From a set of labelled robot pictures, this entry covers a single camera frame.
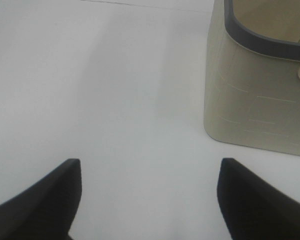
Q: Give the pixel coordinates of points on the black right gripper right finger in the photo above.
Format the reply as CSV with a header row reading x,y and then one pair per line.
x,y
252,208

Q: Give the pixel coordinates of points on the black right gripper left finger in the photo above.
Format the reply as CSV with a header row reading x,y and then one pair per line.
x,y
47,209

